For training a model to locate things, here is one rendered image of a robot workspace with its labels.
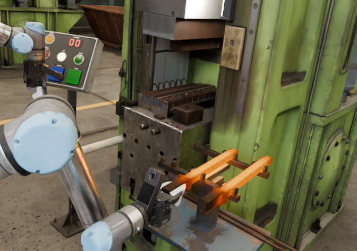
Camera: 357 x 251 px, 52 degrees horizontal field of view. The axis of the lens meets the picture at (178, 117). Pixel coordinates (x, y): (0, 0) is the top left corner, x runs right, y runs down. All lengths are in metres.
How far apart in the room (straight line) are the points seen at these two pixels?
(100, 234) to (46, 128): 0.30
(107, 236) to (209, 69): 1.37
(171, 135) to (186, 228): 0.42
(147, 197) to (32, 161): 0.36
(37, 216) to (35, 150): 1.88
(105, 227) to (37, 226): 1.64
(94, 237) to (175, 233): 0.52
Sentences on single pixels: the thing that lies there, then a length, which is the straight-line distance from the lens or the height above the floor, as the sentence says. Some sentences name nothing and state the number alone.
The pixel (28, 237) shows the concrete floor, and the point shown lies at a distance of 2.45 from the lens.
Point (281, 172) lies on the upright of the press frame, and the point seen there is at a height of 0.62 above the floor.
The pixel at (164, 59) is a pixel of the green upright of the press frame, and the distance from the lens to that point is 1.96.
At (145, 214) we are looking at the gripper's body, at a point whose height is 0.93.
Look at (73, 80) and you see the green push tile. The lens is 1.92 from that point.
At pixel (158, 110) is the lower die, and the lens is 1.71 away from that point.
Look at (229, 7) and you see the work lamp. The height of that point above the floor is 1.43.
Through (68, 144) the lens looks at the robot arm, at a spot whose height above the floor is 1.18.
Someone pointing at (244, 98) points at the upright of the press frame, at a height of 1.07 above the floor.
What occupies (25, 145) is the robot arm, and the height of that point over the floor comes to 1.18.
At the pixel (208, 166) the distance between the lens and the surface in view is 1.23.
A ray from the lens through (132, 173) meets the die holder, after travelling 1.87.
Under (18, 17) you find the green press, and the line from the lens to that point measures 6.33.
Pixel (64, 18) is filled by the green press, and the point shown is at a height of 0.77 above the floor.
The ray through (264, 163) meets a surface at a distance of 1.33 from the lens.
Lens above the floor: 1.49
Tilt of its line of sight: 20 degrees down
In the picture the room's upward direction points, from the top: 6 degrees clockwise
